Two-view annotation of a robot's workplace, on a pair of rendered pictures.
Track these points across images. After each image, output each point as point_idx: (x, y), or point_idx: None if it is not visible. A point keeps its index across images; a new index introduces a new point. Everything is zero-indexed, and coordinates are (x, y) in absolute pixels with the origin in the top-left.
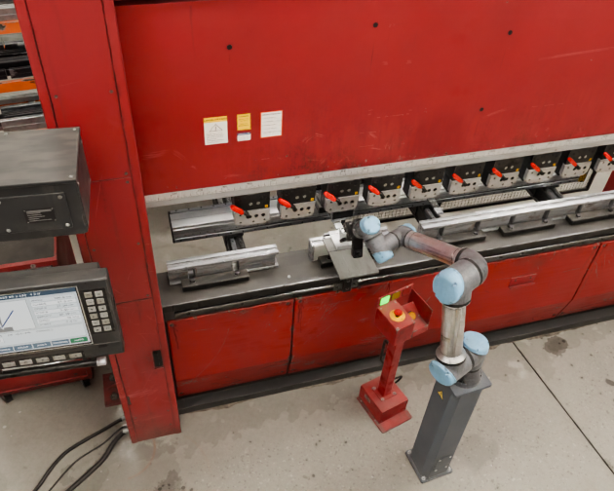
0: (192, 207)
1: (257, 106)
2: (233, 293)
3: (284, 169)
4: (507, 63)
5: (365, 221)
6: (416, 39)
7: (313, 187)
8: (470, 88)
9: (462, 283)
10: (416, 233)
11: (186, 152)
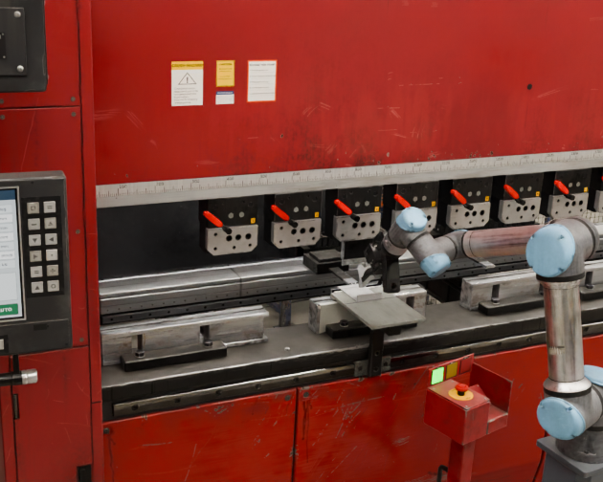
0: (126, 276)
1: (244, 51)
2: (206, 369)
3: (278, 158)
4: (552, 21)
5: (406, 212)
6: None
7: (318, 193)
8: (512, 52)
9: (570, 236)
10: (479, 230)
11: (145, 116)
